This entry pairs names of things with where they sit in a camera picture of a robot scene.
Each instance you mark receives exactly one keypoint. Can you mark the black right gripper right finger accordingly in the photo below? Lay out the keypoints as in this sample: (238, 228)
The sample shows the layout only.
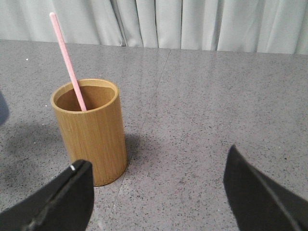
(258, 202)

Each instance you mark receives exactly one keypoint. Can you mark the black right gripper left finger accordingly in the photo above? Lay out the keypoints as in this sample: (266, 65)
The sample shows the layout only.
(65, 204)

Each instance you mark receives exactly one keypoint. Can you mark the blue plastic cup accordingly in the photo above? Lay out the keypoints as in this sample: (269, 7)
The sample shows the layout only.
(4, 109)

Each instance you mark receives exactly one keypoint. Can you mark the pink chopstick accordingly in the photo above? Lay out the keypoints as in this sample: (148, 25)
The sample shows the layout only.
(67, 61)

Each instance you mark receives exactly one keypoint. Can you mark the bamboo cylinder holder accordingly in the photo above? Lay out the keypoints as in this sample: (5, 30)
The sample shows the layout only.
(97, 134)

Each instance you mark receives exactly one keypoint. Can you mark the white curtain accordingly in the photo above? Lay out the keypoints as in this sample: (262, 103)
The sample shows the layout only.
(271, 26)

